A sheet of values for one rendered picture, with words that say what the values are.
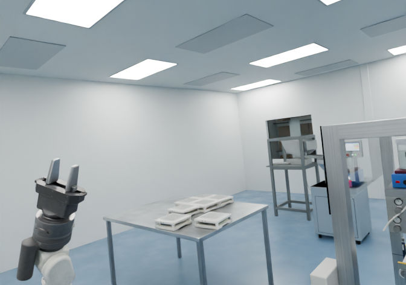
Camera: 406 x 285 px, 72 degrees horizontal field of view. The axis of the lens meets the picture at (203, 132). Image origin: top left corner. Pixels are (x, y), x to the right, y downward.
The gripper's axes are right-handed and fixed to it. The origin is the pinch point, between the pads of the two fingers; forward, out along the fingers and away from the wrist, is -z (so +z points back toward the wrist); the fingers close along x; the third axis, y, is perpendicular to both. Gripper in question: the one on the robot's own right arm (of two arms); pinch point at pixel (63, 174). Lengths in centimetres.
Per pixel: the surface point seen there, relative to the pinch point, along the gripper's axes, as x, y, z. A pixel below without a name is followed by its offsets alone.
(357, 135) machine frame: -76, 51, -26
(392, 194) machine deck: -120, 104, 2
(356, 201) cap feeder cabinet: -197, 338, 73
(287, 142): -107, 483, 41
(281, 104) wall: -89, 714, -20
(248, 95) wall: 4, 770, -22
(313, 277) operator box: -76, 44, 28
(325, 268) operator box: -81, 49, 26
